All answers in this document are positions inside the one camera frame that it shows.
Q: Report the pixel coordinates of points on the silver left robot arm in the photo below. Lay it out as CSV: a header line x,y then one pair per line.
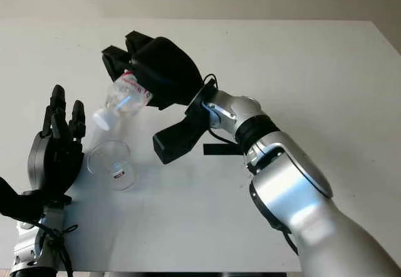
x,y
51,220

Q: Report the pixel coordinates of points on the black tape strip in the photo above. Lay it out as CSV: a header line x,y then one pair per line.
x,y
219,149

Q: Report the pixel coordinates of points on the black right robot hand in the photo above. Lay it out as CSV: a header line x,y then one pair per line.
x,y
166,70

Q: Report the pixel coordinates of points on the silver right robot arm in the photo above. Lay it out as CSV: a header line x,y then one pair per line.
x,y
300,189

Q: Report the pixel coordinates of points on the clear plastic cup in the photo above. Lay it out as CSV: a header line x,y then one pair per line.
x,y
112,164

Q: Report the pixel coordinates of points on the clear plastic water bottle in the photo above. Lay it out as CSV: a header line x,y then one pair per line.
x,y
125,101

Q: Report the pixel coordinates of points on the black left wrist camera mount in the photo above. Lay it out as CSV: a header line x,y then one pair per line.
x,y
18,205

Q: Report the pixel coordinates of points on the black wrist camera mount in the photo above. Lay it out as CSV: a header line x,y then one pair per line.
x,y
178,139
18,205

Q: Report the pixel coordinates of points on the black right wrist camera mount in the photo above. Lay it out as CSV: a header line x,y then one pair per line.
x,y
178,139

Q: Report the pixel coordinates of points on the black robot torso edge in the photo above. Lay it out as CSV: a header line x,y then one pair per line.
x,y
194,274

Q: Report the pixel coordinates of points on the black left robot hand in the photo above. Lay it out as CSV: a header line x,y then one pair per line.
x,y
51,164

